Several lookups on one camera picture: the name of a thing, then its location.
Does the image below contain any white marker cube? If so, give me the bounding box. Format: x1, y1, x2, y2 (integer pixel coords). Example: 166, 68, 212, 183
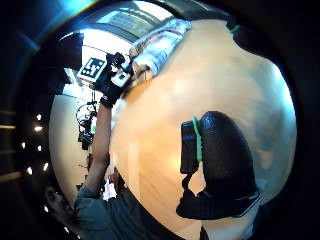
76, 57, 108, 84

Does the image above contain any white patterned cloth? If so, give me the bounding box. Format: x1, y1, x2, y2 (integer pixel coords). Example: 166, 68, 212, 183
129, 18, 193, 78

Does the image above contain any black monitor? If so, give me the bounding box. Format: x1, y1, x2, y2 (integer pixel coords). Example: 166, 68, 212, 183
59, 32, 85, 72

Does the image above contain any row of ceiling spot lights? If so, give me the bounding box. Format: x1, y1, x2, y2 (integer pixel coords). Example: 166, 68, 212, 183
19, 113, 71, 234

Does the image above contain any the person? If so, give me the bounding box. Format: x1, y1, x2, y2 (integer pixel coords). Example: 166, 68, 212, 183
44, 179, 188, 240

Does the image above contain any white palm camera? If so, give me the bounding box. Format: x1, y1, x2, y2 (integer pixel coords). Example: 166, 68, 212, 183
111, 69, 133, 89

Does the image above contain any black tripod rig with cables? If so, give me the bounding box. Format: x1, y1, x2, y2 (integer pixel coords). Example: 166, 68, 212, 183
75, 99, 100, 151

